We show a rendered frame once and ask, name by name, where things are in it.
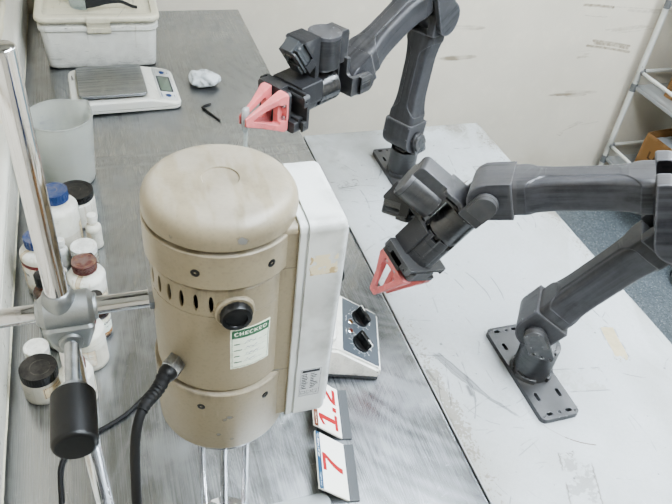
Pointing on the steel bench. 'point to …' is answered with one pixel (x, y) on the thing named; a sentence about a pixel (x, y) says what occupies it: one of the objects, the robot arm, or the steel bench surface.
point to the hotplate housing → (344, 363)
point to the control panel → (358, 332)
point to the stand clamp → (64, 422)
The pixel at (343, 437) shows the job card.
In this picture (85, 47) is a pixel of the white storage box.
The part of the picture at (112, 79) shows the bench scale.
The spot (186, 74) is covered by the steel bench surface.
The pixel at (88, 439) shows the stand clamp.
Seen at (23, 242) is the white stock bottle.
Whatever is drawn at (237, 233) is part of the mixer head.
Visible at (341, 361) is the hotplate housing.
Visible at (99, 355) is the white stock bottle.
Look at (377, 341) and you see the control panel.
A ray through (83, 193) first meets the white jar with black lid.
